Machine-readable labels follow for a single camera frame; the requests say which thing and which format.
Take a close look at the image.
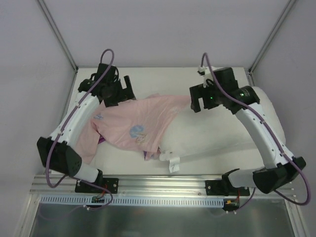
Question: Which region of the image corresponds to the white pillow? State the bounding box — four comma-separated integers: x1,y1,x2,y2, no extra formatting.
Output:
158,85,287,161

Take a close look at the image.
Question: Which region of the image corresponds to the pink Journey pillow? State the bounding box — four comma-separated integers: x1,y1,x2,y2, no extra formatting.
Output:
75,93,191,164

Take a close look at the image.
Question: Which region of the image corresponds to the purple Elsa pillowcase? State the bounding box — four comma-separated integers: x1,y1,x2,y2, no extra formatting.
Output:
98,136,161,160

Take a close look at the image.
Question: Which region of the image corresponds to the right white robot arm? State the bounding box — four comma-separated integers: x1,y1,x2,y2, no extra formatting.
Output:
190,66,306,195

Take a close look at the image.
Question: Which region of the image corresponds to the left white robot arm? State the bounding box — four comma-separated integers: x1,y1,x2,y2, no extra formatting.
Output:
37,63,135,193

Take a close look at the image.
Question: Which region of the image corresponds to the white pillow care label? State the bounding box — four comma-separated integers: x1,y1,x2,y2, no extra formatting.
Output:
159,151,180,173

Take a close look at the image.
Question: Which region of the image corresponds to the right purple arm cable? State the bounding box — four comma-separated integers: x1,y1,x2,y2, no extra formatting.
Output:
201,52,311,213

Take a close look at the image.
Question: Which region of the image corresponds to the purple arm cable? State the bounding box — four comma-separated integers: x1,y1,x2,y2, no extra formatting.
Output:
201,52,311,213
46,49,114,210

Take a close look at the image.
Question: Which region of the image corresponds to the left aluminium frame post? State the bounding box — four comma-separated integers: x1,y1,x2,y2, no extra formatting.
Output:
36,0,79,72

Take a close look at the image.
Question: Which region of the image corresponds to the aluminium frame post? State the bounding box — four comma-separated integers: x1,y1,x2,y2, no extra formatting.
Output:
248,0,297,75
36,0,79,72

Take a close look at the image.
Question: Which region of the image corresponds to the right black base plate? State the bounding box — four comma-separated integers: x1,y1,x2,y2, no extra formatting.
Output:
205,180,250,197

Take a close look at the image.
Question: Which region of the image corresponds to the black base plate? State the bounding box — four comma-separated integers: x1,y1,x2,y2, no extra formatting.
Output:
205,180,250,197
75,177,119,194

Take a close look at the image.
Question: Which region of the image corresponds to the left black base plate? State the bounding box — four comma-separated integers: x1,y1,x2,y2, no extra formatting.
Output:
75,177,119,194

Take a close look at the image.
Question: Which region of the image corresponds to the aluminium mounting rail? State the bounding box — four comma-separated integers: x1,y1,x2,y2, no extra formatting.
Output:
29,174,296,199

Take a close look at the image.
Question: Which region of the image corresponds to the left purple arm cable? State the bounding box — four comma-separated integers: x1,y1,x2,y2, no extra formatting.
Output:
46,49,114,210

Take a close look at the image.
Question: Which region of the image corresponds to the right aluminium frame post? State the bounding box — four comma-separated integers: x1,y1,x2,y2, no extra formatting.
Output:
248,0,297,75

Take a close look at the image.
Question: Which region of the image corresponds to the white slotted cable duct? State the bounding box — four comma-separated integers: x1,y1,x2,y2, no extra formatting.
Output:
40,195,224,208

